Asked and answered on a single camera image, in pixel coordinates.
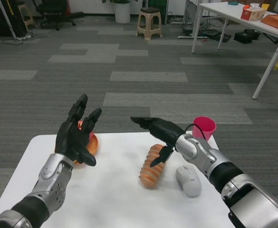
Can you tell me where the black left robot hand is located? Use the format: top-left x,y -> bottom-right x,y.
55,93 -> 103,167

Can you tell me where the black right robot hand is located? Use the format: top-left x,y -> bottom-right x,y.
130,116 -> 185,167

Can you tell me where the ridged tan bread loaf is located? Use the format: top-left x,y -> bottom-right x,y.
138,143 -> 168,190

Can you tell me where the red toy apple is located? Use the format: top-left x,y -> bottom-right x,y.
77,120 -> 94,143

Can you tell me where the orange plastic plate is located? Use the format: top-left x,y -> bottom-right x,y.
73,133 -> 99,169

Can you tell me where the pink plastic cup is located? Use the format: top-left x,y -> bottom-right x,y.
192,115 -> 217,143

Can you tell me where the white computer mouse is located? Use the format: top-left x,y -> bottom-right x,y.
175,165 -> 202,197

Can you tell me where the black flat floor device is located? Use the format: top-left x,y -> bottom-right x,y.
199,29 -> 232,43

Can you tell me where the beige plastic stool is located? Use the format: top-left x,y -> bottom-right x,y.
136,7 -> 163,40

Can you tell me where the black bag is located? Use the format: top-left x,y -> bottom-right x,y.
233,28 -> 262,45

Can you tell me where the white cylindrical pot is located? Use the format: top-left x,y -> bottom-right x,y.
114,1 -> 131,24

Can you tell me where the dark green crate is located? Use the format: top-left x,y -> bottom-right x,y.
148,0 -> 168,24

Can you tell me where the black office chair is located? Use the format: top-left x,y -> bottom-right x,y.
35,0 -> 85,31

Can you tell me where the small wooden stool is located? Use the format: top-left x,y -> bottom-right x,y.
17,2 -> 35,30

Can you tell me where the white metal-legged desk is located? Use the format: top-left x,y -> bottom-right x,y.
191,2 -> 278,100

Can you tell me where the red and white tissue box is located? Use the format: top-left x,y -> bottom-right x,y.
240,3 -> 267,21

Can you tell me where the orange woven tray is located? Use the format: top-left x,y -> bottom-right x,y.
260,13 -> 278,29

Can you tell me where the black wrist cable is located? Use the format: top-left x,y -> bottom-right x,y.
183,123 -> 207,142

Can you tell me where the white slanted frame leg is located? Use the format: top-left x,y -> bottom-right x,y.
0,0 -> 18,38

